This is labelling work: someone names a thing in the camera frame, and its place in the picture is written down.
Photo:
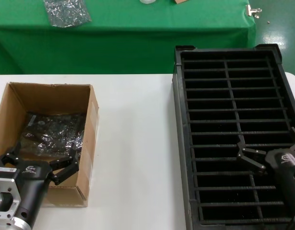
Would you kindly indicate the small brown cardboard piece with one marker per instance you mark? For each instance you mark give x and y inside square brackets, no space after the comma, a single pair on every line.
[180,1]

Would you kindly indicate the small white object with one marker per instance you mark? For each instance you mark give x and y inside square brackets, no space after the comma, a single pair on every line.
[147,1]

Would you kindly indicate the crumpled silver antistatic bag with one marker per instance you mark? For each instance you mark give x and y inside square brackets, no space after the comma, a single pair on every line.
[65,14]

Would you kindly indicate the grey antistatic bag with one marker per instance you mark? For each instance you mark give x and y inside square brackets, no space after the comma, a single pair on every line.
[53,134]

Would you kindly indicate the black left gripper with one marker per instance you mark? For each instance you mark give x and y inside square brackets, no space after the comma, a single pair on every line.
[34,182]

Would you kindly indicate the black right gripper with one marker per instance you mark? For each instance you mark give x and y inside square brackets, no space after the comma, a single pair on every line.
[286,172]

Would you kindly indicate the green tablecloth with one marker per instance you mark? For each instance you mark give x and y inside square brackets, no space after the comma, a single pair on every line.
[137,36]

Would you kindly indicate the brown cardboard box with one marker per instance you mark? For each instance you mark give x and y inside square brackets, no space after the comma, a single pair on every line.
[53,95]

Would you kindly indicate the black slotted container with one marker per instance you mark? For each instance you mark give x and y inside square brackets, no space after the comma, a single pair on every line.
[183,143]

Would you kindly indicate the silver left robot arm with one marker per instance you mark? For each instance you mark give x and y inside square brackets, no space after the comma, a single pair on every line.
[20,221]

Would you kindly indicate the metal binder clip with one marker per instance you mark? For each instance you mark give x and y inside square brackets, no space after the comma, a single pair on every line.
[251,10]

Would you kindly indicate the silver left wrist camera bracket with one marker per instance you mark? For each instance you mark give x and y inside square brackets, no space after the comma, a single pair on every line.
[5,189]

